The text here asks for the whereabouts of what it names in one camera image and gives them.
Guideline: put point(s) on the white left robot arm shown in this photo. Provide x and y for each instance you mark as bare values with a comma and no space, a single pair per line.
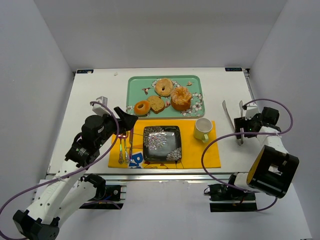
61,198

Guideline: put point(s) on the iridescent fork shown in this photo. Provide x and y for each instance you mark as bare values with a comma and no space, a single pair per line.
121,158

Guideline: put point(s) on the green floral tray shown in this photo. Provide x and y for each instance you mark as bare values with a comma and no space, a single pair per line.
139,88

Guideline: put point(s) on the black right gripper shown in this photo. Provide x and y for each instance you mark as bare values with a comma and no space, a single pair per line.
240,124

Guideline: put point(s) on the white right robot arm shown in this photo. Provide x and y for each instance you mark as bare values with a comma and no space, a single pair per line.
274,168

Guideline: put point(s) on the aluminium table frame rail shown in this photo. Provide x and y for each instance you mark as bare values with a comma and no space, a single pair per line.
157,177

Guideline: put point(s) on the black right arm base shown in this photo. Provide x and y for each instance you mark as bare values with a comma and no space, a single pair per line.
224,199

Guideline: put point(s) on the black floral square plate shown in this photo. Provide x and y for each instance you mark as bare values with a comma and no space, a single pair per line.
162,143

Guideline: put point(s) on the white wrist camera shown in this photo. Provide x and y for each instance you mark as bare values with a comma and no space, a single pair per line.
251,110
98,109

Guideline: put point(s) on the iridescent spoon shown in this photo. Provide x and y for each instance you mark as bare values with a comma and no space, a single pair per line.
127,159

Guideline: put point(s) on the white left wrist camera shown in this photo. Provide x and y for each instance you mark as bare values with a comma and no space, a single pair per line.
98,109

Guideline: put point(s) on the blue right corner sticker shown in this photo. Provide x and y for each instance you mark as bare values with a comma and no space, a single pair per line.
233,69

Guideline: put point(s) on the pale yellow mug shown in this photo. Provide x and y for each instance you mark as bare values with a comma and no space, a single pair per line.
202,129

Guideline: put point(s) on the blue left corner sticker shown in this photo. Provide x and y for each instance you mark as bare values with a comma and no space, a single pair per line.
84,71

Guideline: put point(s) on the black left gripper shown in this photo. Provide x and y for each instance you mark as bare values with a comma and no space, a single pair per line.
116,122

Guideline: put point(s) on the iridescent knife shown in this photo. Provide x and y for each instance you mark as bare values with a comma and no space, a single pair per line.
131,136

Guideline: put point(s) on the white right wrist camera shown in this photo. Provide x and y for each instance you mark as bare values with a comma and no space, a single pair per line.
251,110

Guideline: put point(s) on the sugar-topped bundt cake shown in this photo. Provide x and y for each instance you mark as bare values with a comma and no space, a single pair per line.
181,98

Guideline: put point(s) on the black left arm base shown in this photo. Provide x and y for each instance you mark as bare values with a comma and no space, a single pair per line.
108,196

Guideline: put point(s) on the orange donut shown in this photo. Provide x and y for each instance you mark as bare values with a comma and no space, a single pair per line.
142,107

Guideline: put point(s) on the brown bread slice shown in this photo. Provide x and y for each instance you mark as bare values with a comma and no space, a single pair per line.
157,105

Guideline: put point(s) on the yellow placemat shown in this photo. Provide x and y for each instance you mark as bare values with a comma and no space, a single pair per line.
192,148

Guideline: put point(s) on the pale glazed bagel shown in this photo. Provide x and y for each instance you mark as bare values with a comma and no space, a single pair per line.
164,87

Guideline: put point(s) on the blue corner sticker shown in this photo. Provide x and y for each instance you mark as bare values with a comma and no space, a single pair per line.
84,71
233,69

